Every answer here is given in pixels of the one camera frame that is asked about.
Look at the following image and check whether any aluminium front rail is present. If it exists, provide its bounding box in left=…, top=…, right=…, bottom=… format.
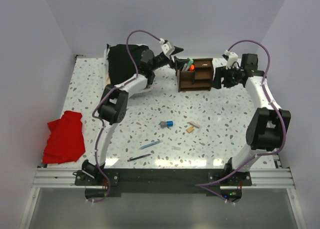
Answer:
left=32, top=168, right=296, bottom=189

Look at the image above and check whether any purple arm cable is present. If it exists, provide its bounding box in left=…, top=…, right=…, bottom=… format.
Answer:
left=194, top=40, right=288, bottom=202
left=86, top=30, right=165, bottom=204

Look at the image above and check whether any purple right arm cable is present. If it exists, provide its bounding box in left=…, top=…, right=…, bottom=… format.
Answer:
left=194, top=40, right=288, bottom=202

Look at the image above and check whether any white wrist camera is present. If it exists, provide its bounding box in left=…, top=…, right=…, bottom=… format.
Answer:
left=159, top=38, right=175, bottom=58
left=222, top=50, right=239, bottom=70

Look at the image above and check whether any dark purple pen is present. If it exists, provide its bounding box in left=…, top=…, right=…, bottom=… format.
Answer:
left=127, top=153, right=152, bottom=162

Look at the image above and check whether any brown wooden desk organizer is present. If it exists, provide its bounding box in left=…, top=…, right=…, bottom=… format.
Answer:
left=175, top=58, right=214, bottom=92

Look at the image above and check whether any light green highlighter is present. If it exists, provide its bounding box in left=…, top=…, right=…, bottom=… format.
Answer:
left=185, top=58, right=194, bottom=71

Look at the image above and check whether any white plastic basket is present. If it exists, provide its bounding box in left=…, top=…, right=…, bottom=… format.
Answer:
left=103, top=43, right=154, bottom=97

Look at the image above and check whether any small clear pen cap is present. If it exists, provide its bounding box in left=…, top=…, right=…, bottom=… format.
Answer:
left=172, top=146, right=181, bottom=151

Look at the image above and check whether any red cloth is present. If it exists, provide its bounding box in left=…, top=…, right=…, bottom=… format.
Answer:
left=42, top=110, right=86, bottom=164

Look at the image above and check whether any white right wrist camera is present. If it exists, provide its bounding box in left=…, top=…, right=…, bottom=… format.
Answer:
left=222, top=50, right=239, bottom=70

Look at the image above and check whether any beige long eraser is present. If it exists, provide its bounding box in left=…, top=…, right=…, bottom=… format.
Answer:
left=188, top=121, right=200, bottom=129

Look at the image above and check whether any blue pen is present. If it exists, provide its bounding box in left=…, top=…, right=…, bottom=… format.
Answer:
left=139, top=140, right=162, bottom=150

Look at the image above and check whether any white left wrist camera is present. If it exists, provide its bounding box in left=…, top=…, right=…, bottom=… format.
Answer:
left=159, top=38, right=175, bottom=58

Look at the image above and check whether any yellow square eraser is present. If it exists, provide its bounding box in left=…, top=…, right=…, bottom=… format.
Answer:
left=186, top=126, right=194, bottom=133

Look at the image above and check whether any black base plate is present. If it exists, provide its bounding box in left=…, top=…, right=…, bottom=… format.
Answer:
left=73, top=168, right=252, bottom=202

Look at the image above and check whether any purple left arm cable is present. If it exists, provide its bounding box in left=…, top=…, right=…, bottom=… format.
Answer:
left=86, top=30, right=165, bottom=204

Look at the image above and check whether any black cloth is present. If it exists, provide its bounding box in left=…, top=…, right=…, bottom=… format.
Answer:
left=108, top=44, right=154, bottom=86

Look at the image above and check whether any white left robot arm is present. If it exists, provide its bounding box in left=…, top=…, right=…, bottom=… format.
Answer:
left=81, top=41, right=184, bottom=185

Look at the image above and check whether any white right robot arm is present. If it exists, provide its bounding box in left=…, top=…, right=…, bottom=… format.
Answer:
left=212, top=50, right=291, bottom=186

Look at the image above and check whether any orange black highlighter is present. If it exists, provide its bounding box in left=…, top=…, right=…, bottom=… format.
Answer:
left=189, top=64, right=195, bottom=72

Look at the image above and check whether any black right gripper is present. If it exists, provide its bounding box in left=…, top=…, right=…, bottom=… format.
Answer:
left=210, top=64, right=241, bottom=90

